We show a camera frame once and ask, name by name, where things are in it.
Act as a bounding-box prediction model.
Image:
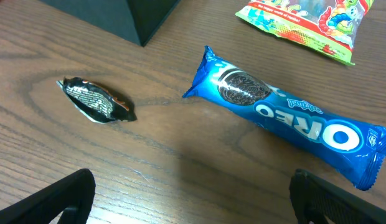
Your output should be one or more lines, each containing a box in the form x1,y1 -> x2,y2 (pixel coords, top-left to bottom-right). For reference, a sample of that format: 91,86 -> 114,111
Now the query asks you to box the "small black candy wrapper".
56,77 -> 137,124

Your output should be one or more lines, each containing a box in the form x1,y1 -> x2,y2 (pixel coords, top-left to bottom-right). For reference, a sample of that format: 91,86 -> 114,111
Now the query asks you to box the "black open box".
41,0 -> 180,47

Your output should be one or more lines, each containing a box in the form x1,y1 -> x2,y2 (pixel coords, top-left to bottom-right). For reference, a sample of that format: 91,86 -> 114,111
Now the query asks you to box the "green Haribo gummy bag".
235,0 -> 374,65

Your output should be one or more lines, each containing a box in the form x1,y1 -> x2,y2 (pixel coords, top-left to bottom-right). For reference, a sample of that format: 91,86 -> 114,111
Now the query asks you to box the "blue Oreo cookie pack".
184,46 -> 386,191

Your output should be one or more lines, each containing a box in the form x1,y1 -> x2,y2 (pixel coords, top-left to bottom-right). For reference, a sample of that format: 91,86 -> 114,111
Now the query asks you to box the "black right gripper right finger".
289,169 -> 386,224

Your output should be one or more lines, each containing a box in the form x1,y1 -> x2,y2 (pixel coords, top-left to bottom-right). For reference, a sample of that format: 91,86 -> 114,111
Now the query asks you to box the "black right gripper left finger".
0,169 -> 96,224

